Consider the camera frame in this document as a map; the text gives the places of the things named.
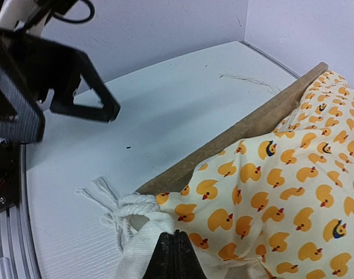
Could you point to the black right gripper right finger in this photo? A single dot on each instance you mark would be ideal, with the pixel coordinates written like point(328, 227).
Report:
point(186, 263)

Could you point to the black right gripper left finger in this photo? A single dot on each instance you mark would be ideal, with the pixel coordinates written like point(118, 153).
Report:
point(161, 264)

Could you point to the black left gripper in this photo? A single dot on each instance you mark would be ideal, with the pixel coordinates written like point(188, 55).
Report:
point(29, 68)

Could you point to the duck print ruffled cushion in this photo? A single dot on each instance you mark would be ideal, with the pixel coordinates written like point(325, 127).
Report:
point(282, 202)

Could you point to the wooden pet bed frame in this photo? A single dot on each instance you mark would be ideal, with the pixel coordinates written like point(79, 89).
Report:
point(261, 121)

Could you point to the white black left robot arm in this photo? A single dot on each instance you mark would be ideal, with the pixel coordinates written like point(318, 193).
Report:
point(30, 67)

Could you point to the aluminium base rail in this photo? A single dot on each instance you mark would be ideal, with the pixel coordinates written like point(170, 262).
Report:
point(18, 257)

